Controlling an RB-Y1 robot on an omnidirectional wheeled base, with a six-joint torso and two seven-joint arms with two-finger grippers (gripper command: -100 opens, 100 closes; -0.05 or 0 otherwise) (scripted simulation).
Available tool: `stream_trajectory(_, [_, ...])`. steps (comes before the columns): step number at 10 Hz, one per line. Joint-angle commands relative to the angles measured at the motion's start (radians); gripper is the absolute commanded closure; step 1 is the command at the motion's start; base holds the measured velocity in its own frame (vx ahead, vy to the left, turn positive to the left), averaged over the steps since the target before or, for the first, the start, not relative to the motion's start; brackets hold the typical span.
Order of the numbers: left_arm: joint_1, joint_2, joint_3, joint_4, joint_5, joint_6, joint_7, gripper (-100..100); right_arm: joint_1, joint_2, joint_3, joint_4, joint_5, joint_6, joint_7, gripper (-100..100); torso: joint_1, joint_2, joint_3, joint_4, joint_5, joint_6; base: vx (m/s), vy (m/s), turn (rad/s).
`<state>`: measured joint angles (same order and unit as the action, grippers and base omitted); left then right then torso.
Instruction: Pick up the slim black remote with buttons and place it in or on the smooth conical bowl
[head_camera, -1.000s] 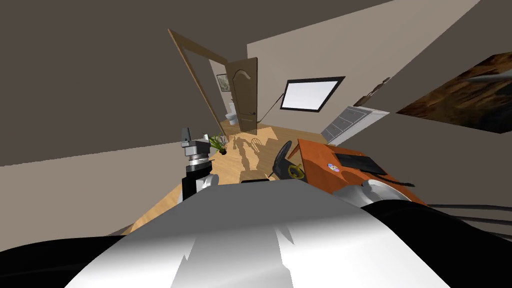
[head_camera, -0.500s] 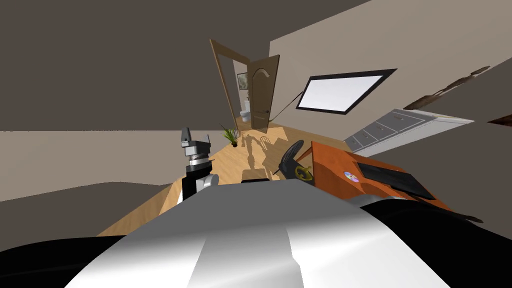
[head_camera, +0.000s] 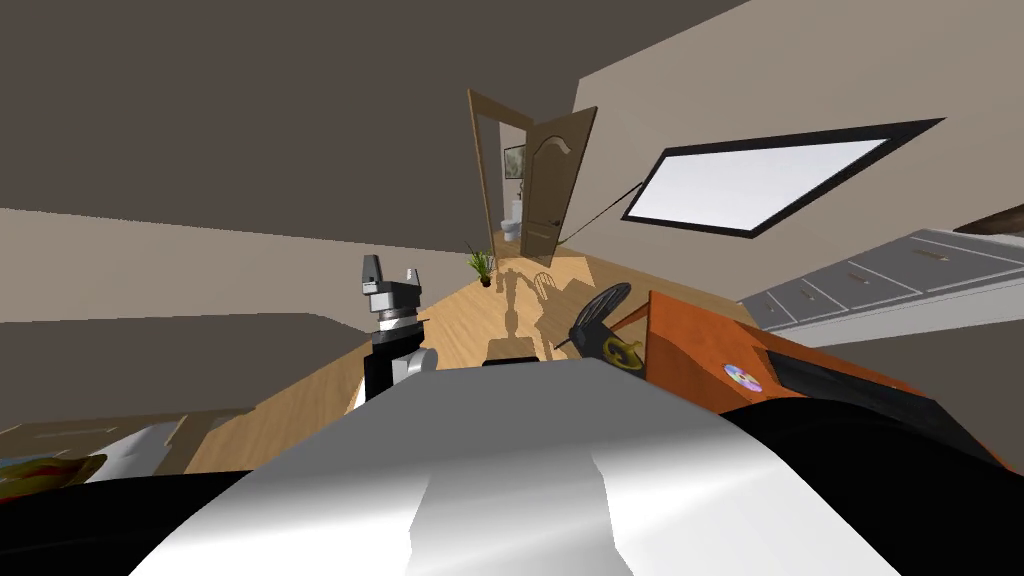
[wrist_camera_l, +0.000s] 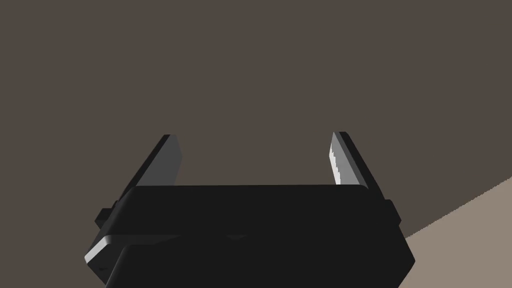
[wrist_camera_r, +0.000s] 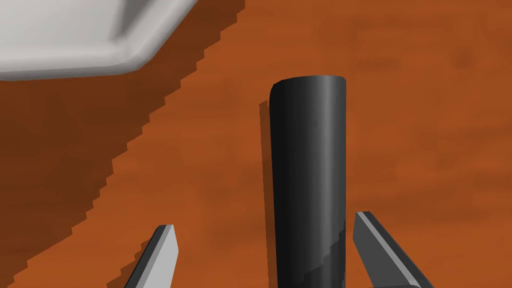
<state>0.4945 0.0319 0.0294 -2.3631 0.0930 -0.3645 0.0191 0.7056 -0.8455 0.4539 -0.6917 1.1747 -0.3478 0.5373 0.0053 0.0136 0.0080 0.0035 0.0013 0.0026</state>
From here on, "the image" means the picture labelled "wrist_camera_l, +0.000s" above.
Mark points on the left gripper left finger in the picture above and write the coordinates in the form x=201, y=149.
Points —
x=160, y=166

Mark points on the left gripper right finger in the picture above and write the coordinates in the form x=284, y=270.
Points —
x=352, y=164

